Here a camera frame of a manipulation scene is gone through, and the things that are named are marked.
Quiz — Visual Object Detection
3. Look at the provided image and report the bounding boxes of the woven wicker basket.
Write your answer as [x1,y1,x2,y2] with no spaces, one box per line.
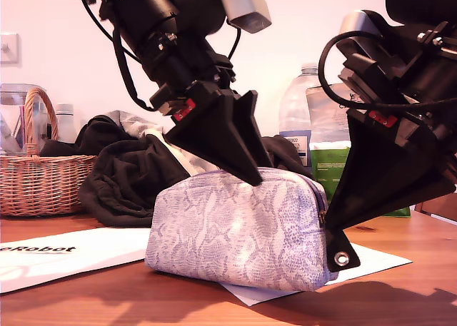
[0,88,99,218]

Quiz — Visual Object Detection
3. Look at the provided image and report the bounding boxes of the white wall switch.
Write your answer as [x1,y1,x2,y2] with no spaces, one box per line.
[0,33,23,68]

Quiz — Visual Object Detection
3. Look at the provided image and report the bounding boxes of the thin black cable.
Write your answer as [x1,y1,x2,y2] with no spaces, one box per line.
[226,28,242,63]
[75,0,144,65]

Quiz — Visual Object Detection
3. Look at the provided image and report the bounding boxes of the white bottle grey cap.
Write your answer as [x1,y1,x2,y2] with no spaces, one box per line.
[55,103,78,144]

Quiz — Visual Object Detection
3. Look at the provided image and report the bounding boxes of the white LeRobot printed sheet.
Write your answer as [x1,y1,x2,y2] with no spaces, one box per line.
[0,227,153,295]

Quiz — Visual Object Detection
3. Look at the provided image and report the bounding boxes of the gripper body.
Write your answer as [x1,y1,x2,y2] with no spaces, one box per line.
[137,19,238,116]

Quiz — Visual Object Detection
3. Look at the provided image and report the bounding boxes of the silver green Canagan bag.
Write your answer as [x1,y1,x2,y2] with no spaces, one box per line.
[305,83,412,219]

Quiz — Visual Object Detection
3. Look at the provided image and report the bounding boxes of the large clear water bottle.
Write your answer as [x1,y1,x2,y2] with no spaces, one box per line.
[278,62,343,168]

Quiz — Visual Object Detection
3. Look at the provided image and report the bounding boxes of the brown wooden chair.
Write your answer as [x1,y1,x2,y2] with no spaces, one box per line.
[413,192,457,227]

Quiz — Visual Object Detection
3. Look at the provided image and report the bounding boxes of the clear glass jug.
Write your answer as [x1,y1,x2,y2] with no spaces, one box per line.
[0,83,49,156]

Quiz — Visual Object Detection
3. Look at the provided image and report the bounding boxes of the dark brown grey-lined jacket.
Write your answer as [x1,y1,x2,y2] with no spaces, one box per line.
[39,110,315,229]

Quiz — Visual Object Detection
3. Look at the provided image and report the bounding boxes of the purple snakeskin pencil case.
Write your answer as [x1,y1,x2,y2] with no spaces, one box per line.
[144,167,361,293]

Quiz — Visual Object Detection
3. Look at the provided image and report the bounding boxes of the white printed letter sheet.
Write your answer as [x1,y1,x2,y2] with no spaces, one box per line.
[217,243,414,307]

